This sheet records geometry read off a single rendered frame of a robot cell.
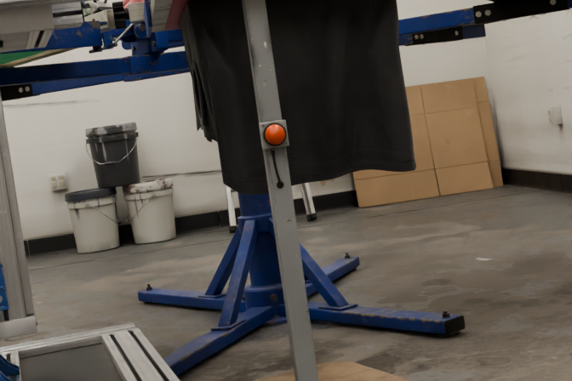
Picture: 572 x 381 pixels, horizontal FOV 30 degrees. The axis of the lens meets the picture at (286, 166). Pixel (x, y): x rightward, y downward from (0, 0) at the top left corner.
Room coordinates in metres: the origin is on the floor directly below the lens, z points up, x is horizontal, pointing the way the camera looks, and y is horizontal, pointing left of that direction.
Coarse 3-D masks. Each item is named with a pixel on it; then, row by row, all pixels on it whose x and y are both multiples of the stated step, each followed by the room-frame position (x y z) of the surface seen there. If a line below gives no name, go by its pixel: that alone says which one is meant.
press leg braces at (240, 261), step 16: (256, 224) 3.55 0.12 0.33; (272, 224) 3.54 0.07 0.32; (240, 240) 3.50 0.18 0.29; (224, 256) 3.79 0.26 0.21; (240, 256) 3.45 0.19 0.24; (304, 256) 3.45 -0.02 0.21; (224, 272) 3.80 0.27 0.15; (240, 272) 3.40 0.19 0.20; (304, 272) 3.44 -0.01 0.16; (320, 272) 3.41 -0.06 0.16; (208, 288) 3.89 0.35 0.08; (240, 288) 3.37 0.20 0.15; (320, 288) 3.38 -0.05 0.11; (336, 288) 3.37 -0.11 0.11; (224, 304) 3.33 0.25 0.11; (336, 304) 3.32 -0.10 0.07; (352, 304) 3.32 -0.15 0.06; (224, 320) 3.28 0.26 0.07; (240, 320) 3.33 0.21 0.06
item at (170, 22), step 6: (174, 0) 2.24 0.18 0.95; (180, 0) 2.25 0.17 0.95; (186, 0) 2.27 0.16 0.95; (174, 6) 2.35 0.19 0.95; (180, 6) 2.37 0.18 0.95; (174, 12) 2.47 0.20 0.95; (180, 12) 2.49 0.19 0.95; (168, 18) 2.60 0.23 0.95; (174, 18) 2.61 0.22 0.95; (180, 18) 2.63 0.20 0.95; (168, 24) 2.73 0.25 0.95; (174, 24) 2.76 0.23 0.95
